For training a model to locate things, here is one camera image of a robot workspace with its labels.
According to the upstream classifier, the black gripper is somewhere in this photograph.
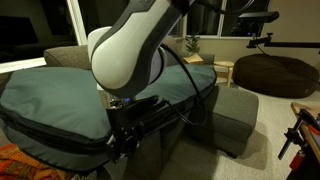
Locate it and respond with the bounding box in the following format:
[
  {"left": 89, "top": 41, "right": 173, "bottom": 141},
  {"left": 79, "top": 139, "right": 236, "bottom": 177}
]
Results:
[{"left": 105, "top": 119, "right": 148, "bottom": 165}]

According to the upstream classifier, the dark brown bean bag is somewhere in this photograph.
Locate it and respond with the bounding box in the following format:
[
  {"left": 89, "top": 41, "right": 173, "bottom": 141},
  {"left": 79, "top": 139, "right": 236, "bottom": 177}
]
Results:
[{"left": 232, "top": 53, "right": 320, "bottom": 100}]

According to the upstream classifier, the grey-blue cushion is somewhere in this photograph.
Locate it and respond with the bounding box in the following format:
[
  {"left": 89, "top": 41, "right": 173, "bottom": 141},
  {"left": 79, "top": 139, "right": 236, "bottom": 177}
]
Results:
[{"left": 0, "top": 63, "right": 218, "bottom": 175}]

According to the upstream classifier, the orange patterned blanket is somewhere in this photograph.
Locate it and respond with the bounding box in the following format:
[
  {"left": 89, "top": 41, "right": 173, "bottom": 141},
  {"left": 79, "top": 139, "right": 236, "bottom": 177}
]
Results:
[{"left": 0, "top": 142, "right": 75, "bottom": 180}]

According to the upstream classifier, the grey fabric sofa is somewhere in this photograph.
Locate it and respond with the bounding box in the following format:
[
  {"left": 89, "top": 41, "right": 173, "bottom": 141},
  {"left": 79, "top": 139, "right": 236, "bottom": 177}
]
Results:
[{"left": 43, "top": 34, "right": 260, "bottom": 180}]

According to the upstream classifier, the white window sill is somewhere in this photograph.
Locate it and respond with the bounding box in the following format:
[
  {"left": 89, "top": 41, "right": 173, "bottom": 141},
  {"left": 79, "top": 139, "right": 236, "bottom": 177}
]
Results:
[{"left": 0, "top": 56, "right": 47, "bottom": 75}]

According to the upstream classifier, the green potted plant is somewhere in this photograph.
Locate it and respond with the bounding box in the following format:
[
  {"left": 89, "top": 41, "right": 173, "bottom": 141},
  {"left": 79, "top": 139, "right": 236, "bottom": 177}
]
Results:
[{"left": 184, "top": 33, "right": 201, "bottom": 58}]

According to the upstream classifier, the small wooden stool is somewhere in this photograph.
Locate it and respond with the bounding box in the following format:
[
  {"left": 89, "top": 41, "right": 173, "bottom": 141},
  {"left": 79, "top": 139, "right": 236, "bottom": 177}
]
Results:
[{"left": 213, "top": 60, "right": 236, "bottom": 89}]

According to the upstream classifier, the cream carpet rug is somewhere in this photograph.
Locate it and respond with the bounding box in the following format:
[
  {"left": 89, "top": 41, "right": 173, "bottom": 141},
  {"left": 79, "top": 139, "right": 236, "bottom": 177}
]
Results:
[{"left": 156, "top": 81, "right": 320, "bottom": 180}]

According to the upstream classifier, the black table clamp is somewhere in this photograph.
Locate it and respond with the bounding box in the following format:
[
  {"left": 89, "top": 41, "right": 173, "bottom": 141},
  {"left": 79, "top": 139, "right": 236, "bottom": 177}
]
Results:
[{"left": 277, "top": 108, "right": 320, "bottom": 161}]

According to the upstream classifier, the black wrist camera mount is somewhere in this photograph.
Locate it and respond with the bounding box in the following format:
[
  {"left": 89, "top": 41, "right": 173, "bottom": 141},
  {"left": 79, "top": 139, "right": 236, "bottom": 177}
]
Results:
[{"left": 107, "top": 94, "right": 168, "bottom": 128}]

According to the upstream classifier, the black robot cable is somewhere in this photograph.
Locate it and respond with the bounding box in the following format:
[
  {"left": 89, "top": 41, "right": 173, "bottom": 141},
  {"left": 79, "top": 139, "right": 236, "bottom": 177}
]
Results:
[{"left": 159, "top": 43, "right": 210, "bottom": 128}]

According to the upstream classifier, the red clamp handle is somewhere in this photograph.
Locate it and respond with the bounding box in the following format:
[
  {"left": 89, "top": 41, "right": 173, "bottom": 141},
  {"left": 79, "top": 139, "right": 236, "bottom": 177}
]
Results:
[{"left": 288, "top": 149, "right": 307, "bottom": 172}]

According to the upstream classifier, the black stereo camera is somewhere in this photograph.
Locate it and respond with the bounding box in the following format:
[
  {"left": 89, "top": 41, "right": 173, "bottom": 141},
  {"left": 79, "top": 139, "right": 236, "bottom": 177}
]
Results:
[{"left": 237, "top": 10, "right": 281, "bottom": 25}]

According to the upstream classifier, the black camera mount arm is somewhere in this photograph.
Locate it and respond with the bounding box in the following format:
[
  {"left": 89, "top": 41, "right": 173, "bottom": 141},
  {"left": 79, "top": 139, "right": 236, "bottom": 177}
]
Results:
[{"left": 246, "top": 31, "right": 320, "bottom": 50}]

